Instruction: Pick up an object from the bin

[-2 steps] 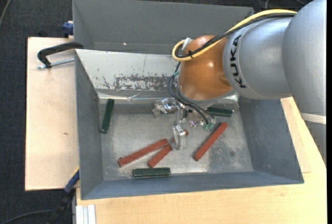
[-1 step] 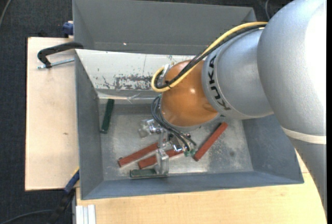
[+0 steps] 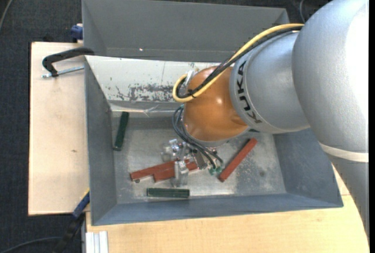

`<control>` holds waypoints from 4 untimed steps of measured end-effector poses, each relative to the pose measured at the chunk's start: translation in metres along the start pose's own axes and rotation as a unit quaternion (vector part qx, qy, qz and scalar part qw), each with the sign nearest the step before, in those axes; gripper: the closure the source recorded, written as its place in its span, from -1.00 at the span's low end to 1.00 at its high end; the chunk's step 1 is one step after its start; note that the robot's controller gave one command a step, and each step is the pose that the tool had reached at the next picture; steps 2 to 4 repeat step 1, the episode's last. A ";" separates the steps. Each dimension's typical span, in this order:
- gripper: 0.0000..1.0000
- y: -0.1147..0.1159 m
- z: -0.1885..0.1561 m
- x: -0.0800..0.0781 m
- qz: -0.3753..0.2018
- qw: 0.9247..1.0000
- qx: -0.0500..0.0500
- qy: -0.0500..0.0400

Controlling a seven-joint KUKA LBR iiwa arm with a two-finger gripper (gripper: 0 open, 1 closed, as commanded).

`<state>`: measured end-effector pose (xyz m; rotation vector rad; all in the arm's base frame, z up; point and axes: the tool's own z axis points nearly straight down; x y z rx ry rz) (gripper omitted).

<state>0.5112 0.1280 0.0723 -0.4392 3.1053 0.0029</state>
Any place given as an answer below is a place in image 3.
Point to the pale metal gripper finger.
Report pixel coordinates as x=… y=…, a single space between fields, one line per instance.
x=169 y=152
x=181 y=175

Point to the red-brown flat block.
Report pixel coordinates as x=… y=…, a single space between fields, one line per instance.
x=164 y=175
x=238 y=160
x=146 y=172

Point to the dark green flat block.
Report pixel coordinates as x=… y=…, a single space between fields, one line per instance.
x=121 y=130
x=167 y=193

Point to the pale wood flat board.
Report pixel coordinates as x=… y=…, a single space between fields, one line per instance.
x=55 y=143

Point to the grey metal bin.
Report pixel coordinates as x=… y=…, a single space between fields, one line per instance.
x=175 y=26

